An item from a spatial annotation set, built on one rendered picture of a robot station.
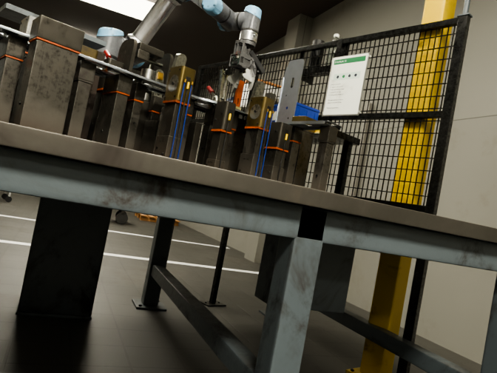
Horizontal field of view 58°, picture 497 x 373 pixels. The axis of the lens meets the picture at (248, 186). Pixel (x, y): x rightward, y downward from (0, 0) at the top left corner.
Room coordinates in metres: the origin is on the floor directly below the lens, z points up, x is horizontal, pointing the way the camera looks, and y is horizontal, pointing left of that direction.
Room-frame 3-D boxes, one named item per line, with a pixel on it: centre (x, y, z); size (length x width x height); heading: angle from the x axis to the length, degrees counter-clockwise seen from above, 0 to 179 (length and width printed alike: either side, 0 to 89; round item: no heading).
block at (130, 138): (1.61, 0.46, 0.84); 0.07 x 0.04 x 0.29; 41
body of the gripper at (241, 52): (1.89, 0.12, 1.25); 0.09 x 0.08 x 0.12; 131
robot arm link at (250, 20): (1.89, 0.12, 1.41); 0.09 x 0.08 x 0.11; 61
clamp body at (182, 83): (1.50, 0.28, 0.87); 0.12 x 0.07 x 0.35; 41
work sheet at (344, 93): (2.19, -0.38, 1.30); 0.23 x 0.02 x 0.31; 41
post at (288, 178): (1.86, -0.15, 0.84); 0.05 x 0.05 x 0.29; 41
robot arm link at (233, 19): (1.92, 0.22, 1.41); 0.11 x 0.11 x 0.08; 61
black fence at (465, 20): (2.50, -0.12, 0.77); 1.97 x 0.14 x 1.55; 41
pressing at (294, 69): (2.07, -0.11, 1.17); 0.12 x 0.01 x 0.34; 41
